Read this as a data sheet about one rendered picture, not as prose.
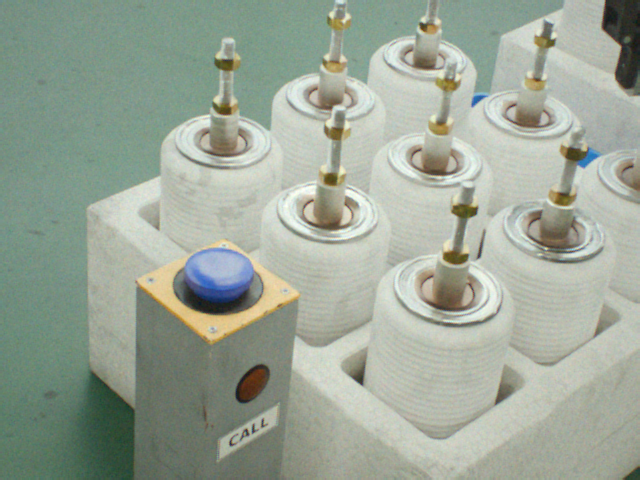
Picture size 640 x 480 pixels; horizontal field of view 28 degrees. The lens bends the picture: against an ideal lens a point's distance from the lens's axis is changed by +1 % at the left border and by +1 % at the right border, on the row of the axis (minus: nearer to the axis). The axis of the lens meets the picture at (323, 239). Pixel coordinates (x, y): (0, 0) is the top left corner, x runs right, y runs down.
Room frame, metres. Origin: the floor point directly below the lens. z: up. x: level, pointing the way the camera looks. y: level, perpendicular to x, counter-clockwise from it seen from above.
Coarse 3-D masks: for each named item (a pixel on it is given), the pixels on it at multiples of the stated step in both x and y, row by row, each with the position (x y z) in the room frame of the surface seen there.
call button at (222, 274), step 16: (192, 256) 0.59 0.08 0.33; (208, 256) 0.59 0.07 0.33; (224, 256) 0.59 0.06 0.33; (240, 256) 0.60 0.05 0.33; (192, 272) 0.58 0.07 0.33; (208, 272) 0.58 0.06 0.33; (224, 272) 0.58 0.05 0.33; (240, 272) 0.58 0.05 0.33; (192, 288) 0.57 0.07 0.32; (208, 288) 0.57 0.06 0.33; (224, 288) 0.57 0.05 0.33; (240, 288) 0.57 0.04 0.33
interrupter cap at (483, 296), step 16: (432, 256) 0.72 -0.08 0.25; (400, 272) 0.70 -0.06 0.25; (416, 272) 0.70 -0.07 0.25; (432, 272) 0.70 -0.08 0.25; (480, 272) 0.71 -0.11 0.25; (400, 288) 0.68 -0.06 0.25; (416, 288) 0.68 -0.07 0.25; (480, 288) 0.69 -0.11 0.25; (496, 288) 0.69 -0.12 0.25; (416, 304) 0.67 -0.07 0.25; (432, 304) 0.67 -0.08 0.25; (448, 304) 0.67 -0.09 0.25; (464, 304) 0.67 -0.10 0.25; (480, 304) 0.67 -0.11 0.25; (496, 304) 0.67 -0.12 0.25; (432, 320) 0.65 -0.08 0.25; (448, 320) 0.65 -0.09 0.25; (464, 320) 0.65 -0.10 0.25; (480, 320) 0.66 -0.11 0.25
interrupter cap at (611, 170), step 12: (612, 156) 0.88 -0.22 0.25; (624, 156) 0.89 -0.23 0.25; (636, 156) 0.89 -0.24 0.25; (600, 168) 0.86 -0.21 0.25; (612, 168) 0.86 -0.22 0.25; (624, 168) 0.87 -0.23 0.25; (600, 180) 0.85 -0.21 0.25; (612, 180) 0.85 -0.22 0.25; (624, 180) 0.85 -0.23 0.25; (624, 192) 0.83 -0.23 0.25; (636, 192) 0.83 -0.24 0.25
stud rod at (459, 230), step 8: (464, 184) 0.68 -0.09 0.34; (472, 184) 0.69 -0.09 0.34; (464, 192) 0.68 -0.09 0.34; (472, 192) 0.68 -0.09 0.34; (464, 200) 0.68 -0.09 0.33; (472, 200) 0.68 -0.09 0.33; (456, 216) 0.68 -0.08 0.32; (456, 224) 0.68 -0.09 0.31; (464, 224) 0.68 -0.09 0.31; (456, 232) 0.68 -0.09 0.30; (464, 232) 0.68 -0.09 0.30; (456, 240) 0.68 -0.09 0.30; (464, 240) 0.68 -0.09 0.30; (456, 248) 0.68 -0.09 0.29
